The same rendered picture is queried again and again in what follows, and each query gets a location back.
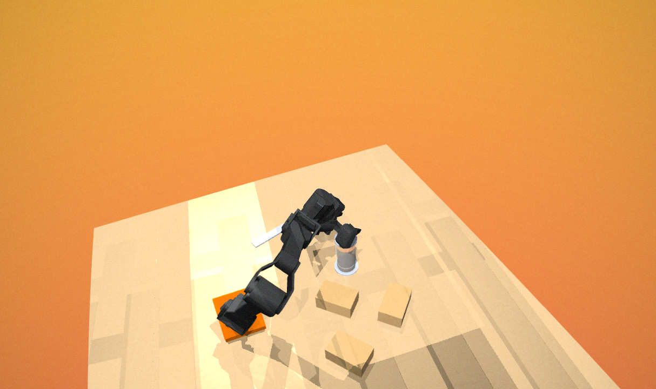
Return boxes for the glass french press with black knob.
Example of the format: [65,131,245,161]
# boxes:
[334,233,358,276]

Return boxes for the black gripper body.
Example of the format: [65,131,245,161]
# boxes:
[316,214,357,249]

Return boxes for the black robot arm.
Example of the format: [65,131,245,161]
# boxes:
[217,189,345,336]

